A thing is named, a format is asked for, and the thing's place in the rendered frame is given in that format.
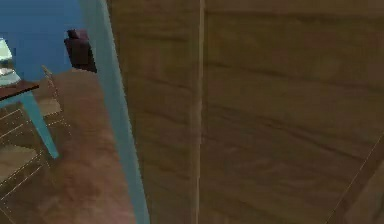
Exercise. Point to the pale green white dish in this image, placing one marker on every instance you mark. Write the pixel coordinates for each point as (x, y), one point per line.
(6, 75)

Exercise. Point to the brown wooden room door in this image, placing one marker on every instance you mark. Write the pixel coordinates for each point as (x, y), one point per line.
(266, 113)

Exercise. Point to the light wooden chair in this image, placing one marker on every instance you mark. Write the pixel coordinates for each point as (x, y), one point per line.
(16, 160)
(53, 105)

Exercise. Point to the teal door frame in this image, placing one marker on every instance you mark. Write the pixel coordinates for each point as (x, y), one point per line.
(115, 100)

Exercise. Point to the dark top table teal legs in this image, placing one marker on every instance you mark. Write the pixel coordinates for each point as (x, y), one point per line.
(36, 116)

